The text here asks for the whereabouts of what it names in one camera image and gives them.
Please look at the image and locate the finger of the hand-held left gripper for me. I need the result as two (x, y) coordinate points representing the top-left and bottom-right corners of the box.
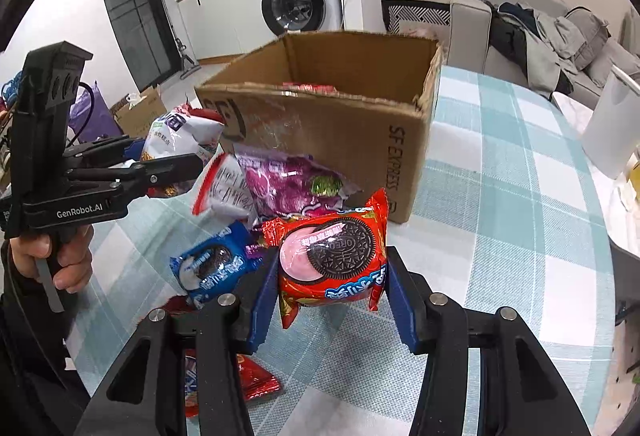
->
(62, 136), (146, 167)
(62, 153), (205, 199)

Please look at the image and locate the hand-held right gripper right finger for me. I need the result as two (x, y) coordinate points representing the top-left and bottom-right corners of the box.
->
(382, 246), (593, 436)

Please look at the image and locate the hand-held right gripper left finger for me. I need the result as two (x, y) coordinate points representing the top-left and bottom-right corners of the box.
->
(87, 246), (281, 436)

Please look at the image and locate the white noodle snack bag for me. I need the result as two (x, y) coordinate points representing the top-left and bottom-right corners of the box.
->
(141, 108), (226, 164)

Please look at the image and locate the blue cookie packet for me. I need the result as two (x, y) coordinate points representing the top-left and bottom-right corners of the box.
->
(170, 222), (261, 309)

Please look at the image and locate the red cookie packet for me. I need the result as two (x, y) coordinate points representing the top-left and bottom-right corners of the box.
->
(262, 188), (390, 329)

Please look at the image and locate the red chip bag blue logo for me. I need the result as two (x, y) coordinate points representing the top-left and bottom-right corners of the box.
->
(182, 348), (283, 418)

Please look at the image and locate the purple candy bag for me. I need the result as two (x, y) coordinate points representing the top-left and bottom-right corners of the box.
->
(235, 146), (362, 219)

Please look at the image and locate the red black striped snack packet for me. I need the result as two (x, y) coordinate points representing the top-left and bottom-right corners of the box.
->
(280, 82), (341, 96)

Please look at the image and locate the person's left forearm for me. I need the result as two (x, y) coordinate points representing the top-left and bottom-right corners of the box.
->
(0, 236), (93, 436)

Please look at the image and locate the person's left hand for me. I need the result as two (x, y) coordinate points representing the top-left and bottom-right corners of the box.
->
(10, 223), (95, 291)

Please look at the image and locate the printed brown cardboard box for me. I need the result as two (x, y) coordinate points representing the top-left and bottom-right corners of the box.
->
(110, 86), (168, 137)

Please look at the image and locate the small purple snack packet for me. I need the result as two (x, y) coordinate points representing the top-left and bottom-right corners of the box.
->
(245, 241), (267, 267)

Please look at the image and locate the white red-edged snack packet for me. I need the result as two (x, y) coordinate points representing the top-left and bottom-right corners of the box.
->
(192, 153), (258, 219)

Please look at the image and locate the mop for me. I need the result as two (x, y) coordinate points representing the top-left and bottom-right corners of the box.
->
(170, 23), (201, 79)

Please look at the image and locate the dark glass door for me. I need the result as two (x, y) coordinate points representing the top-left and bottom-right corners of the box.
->
(94, 0), (176, 89)

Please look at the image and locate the white kitchen counter cabinet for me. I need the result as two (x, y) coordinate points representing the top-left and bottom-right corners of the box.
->
(177, 0), (261, 64)

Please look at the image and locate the yellow plastic bag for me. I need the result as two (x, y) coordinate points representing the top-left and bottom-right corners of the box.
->
(617, 153), (640, 207)

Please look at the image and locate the white cylindrical bin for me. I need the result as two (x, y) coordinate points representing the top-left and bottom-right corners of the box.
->
(581, 66), (640, 179)

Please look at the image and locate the grey sofa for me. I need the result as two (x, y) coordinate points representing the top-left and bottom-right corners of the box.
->
(447, 0), (640, 109)

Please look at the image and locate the black white patterned basket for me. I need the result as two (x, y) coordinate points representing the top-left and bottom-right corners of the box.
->
(381, 0), (451, 36)

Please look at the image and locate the dark jacket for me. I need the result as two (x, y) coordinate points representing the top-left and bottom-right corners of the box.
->
(492, 2), (531, 84)

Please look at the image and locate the grey clothing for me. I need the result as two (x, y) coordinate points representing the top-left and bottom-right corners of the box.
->
(520, 6), (576, 99)

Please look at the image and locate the light grey cushion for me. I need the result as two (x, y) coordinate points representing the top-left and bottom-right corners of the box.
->
(587, 38), (640, 89)

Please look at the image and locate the dark grey cushion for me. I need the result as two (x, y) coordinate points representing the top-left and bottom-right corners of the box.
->
(565, 6), (612, 71)

